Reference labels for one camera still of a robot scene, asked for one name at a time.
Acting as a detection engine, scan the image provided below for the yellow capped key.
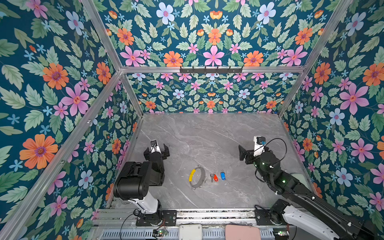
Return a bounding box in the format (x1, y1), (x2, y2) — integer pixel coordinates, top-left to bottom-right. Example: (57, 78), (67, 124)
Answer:
(189, 169), (196, 182)

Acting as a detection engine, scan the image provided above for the red capped key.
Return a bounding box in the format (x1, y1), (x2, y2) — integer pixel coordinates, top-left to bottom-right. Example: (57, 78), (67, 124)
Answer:
(210, 174), (219, 183)

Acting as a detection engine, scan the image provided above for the silver metal keyring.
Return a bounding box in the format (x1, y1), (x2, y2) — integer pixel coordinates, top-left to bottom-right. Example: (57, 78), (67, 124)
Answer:
(189, 165), (207, 190)

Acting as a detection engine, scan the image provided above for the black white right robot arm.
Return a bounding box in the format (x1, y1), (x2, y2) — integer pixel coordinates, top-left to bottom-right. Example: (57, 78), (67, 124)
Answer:
(239, 141), (379, 240)

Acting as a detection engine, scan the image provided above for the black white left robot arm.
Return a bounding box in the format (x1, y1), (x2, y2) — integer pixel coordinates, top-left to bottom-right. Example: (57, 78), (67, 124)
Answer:
(113, 140), (170, 226)

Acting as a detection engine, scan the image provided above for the pale green sponge block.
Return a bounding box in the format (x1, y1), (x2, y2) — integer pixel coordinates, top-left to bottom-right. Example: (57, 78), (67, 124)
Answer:
(291, 173), (309, 189)

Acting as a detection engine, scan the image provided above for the small green circuit board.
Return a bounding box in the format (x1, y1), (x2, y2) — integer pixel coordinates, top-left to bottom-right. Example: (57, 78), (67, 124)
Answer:
(152, 230), (169, 238)

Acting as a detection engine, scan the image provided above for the pink plastic box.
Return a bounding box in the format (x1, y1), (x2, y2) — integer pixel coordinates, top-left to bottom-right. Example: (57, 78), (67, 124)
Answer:
(225, 225), (261, 240)

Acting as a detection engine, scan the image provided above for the white plastic box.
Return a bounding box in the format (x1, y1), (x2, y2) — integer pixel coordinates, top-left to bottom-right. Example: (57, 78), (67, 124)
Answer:
(179, 224), (203, 240)

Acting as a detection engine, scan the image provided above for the right small circuit board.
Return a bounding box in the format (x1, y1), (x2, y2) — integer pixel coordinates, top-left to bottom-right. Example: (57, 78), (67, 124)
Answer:
(273, 229), (290, 240)

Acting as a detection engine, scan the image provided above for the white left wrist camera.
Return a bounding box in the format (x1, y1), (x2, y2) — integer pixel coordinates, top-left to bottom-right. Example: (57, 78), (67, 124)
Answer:
(151, 140), (161, 153)

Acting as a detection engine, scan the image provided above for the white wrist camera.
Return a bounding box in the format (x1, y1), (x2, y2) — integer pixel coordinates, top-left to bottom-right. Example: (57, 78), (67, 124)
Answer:
(151, 140), (161, 153)
(254, 136), (266, 157)

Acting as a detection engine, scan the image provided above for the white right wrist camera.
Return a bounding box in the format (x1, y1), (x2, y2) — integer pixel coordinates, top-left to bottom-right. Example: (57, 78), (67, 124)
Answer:
(254, 136), (266, 157)

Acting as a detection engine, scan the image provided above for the right camera black cable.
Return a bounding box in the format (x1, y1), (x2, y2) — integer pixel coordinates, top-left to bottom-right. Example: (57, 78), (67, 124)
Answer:
(263, 137), (288, 169)

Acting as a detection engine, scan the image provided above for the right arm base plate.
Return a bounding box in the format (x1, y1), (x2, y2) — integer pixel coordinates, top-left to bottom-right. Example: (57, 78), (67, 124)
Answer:
(254, 209), (278, 226)

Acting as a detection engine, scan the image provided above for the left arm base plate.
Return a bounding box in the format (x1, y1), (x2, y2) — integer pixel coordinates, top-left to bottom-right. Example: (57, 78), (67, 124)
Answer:
(136, 210), (177, 227)

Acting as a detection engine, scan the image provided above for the black wall hook rack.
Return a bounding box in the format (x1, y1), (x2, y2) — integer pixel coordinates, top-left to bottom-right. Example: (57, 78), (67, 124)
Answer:
(179, 66), (243, 75)

